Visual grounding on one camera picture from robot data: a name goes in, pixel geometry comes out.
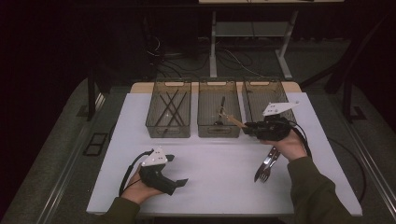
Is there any smoky clear plastic bin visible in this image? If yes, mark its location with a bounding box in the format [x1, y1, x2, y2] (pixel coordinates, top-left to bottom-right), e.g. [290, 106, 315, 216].
[242, 77, 298, 138]
[197, 77, 243, 139]
[145, 77, 192, 139]

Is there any small amber plastic spoon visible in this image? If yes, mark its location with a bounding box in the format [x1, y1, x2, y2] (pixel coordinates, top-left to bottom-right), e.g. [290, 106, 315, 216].
[218, 106, 248, 129]

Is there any dark brown chopstick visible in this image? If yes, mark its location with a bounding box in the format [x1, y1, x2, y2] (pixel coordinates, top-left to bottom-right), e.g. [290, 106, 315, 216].
[163, 92, 187, 126]
[158, 92, 185, 126]

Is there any black chopstick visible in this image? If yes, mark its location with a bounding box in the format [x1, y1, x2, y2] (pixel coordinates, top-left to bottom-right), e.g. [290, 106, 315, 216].
[154, 89, 181, 126]
[164, 91, 189, 121]

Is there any bundle of floor cables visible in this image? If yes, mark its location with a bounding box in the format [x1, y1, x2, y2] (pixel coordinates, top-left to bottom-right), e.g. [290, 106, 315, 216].
[144, 15, 265, 79]

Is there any left hand-held gripper black cable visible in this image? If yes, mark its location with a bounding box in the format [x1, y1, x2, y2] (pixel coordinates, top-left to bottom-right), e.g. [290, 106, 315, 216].
[119, 148, 155, 198]

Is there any black floor cable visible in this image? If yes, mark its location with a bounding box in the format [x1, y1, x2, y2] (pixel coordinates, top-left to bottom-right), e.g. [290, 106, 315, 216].
[328, 136, 368, 203]

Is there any white table cover sheet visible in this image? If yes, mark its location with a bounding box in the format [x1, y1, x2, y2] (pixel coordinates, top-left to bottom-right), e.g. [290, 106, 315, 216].
[86, 91, 363, 217]

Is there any aluminium floor rail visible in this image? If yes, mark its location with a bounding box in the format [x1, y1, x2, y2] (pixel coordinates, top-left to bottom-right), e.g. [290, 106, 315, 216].
[326, 102, 396, 216]
[36, 92, 106, 224]

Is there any hand-held gripper black cable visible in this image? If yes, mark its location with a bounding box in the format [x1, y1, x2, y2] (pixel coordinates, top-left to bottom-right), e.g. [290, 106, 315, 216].
[119, 148, 155, 198]
[289, 120, 313, 160]

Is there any wooden handled knife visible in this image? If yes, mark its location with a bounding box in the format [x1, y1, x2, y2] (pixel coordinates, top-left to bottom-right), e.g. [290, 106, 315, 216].
[253, 147, 278, 184]

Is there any right hand-held gripper black cable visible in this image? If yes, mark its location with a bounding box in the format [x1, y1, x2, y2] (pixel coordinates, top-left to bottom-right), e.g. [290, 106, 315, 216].
[289, 120, 313, 160]

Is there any person's left hand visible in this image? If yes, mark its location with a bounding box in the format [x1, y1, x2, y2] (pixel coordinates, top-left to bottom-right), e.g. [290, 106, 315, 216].
[120, 169, 163, 205]

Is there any person's right hand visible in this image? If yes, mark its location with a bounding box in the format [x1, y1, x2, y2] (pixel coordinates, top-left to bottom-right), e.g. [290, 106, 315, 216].
[261, 130, 309, 162]

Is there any metal spoon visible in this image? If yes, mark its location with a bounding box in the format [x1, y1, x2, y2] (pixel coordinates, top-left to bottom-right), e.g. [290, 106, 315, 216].
[214, 95, 227, 126]

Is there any white metal desk frame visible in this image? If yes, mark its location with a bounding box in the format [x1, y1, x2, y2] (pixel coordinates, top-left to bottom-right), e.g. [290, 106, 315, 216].
[199, 0, 345, 81]

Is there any black metal stand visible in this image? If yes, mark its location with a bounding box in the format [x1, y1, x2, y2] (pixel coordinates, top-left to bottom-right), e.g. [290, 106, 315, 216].
[300, 12, 396, 123]
[86, 66, 114, 122]

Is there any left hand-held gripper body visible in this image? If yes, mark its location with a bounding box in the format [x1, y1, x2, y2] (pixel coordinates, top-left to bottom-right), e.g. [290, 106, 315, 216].
[138, 147, 178, 196]

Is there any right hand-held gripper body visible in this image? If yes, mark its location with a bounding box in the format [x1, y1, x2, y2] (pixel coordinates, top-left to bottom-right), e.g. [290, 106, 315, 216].
[248, 101, 301, 142]

